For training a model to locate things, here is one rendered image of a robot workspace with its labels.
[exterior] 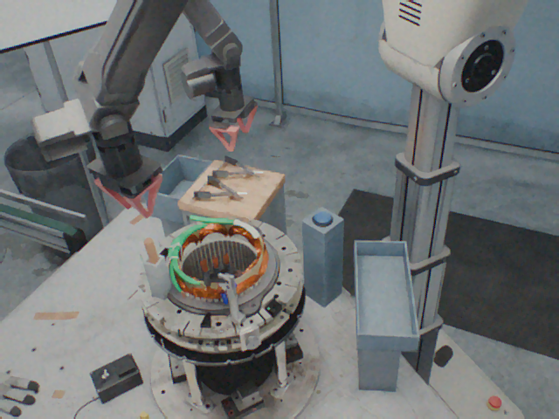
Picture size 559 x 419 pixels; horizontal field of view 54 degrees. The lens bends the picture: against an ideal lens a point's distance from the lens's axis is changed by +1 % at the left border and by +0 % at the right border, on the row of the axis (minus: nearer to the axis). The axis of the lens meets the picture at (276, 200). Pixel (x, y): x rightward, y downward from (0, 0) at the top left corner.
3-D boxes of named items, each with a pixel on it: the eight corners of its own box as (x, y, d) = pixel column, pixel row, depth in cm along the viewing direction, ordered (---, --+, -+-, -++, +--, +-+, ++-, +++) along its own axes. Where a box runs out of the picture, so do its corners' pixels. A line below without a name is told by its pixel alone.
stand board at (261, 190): (178, 209, 133) (176, 202, 131) (216, 167, 146) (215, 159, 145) (253, 228, 126) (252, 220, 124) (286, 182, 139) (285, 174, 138)
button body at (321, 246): (324, 308, 140) (323, 234, 124) (304, 294, 144) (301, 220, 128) (341, 293, 143) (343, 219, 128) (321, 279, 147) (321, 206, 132)
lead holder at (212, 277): (203, 285, 92) (200, 271, 90) (215, 269, 95) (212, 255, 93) (222, 291, 91) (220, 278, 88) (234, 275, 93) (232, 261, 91)
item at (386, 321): (405, 424, 114) (419, 337, 97) (352, 421, 115) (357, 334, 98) (396, 327, 134) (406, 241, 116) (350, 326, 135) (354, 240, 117)
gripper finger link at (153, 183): (143, 234, 87) (128, 189, 81) (113, 218, 91) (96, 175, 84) (173, 209, 91) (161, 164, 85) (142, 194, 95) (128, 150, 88)
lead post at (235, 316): (240, 326, 97) (233, 279, 90) (228, 319, 98) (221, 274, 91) (245, 319, 98) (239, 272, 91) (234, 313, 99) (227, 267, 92)
